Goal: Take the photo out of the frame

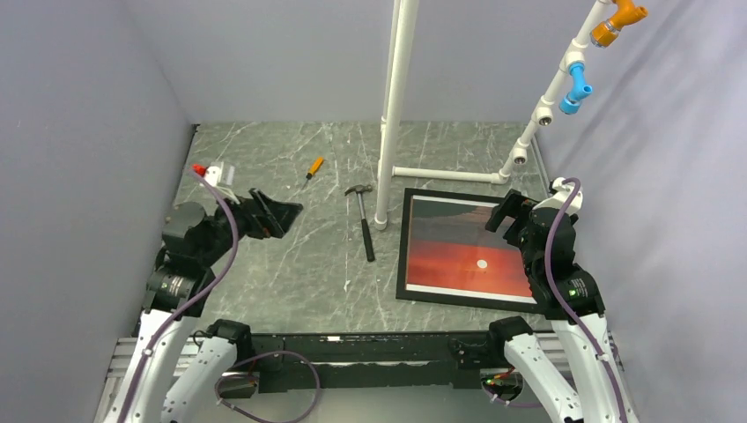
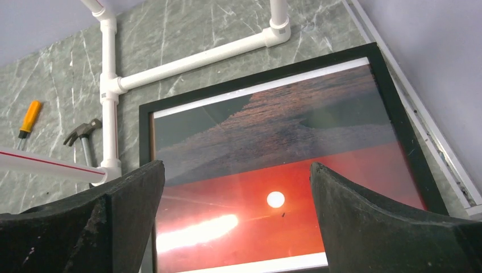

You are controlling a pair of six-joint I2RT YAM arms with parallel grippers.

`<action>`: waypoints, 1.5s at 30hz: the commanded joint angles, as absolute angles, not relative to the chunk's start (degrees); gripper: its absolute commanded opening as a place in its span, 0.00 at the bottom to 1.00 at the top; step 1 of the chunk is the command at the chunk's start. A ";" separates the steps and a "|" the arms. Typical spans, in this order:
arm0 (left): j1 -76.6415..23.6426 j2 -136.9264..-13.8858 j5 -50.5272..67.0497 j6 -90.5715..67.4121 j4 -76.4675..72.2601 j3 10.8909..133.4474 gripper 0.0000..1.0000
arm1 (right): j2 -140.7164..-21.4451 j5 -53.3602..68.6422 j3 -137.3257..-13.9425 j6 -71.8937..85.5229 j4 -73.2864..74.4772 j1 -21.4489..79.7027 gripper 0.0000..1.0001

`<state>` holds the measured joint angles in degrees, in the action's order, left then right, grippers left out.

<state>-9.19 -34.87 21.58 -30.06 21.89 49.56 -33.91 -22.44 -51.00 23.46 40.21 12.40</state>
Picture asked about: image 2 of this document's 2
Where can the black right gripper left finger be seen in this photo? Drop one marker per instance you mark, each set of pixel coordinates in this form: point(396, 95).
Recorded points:
point(103, 229)

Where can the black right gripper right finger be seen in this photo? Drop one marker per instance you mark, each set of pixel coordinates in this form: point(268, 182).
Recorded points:
point(364, 231)

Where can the black wooden picture frame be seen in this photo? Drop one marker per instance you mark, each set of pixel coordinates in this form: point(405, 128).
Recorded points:
point(237, 158)

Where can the orange handled screwdriver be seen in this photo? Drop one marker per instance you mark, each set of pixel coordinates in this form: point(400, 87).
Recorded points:
point(29, 120)

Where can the steel claw hammer black grip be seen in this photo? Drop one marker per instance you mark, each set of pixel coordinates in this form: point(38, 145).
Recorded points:
point(83, 133)

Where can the white PVC pipe structure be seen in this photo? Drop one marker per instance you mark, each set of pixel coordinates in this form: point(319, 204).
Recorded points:
point(112, 86)

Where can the aluminium wall edge rail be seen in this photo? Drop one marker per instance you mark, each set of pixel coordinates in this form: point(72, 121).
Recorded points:
point(459, 192)

